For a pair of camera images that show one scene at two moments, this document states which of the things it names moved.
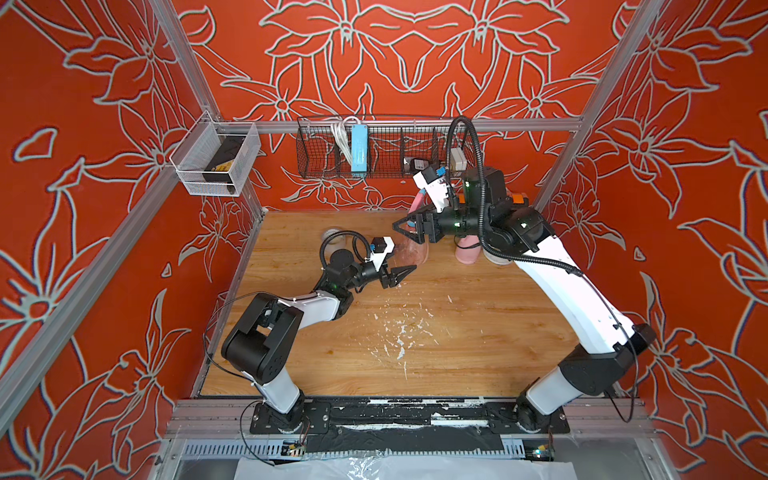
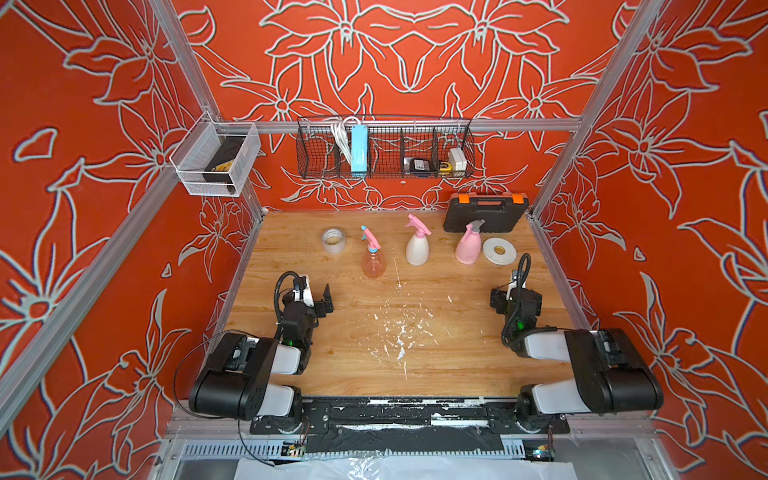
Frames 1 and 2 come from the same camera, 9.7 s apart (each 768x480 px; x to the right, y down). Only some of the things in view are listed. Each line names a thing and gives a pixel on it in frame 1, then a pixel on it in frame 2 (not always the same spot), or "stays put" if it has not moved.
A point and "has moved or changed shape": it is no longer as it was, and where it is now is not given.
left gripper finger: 388,256 -> 329,304
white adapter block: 459,158 stays put
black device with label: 418,164 stays put
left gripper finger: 396,275 -> 288,297
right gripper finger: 413,226 -> 498,300
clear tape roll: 335,241 stays put
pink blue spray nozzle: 418,204 -> 372,241
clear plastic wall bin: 215,158 stays put
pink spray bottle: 471,254 stays put
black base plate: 410,426 stays put
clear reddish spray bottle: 408,253 has moved or changed shape
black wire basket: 373,146 stays put
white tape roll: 496,259 stays put
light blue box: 359,150 stays put
